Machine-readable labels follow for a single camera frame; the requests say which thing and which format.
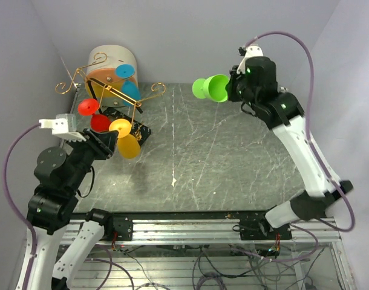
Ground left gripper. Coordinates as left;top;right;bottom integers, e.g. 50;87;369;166
65;126;119;192

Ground yellow wine glass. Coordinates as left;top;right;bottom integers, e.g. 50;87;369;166
109;118;141;159

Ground green wine glass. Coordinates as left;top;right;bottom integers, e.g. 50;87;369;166
192;74;229;103

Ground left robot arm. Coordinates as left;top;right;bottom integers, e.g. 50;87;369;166
16;129;118;289

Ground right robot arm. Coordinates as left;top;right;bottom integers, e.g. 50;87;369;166
226;56;353;239

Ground red wine glass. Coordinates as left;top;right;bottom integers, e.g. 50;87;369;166
77;98;111;132

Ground gold black wine glass rack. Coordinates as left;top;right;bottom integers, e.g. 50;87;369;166
55;64;166;145

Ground blue wine glass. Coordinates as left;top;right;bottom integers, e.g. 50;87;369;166
115;64;141;101

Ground cylindrical drum container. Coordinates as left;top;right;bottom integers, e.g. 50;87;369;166
85;45;139;108

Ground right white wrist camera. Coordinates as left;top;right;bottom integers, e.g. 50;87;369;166
236;43;264;74

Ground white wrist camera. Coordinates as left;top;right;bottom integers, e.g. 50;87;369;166
236;43;264;74
39;114;87;142

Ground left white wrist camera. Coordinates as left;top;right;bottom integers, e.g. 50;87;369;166
39;114;87;142

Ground aluminium frame rail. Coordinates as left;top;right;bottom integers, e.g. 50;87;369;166
117;217;341;245

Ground loose wires under table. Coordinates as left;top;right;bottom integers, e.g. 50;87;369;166
90;241;327;290

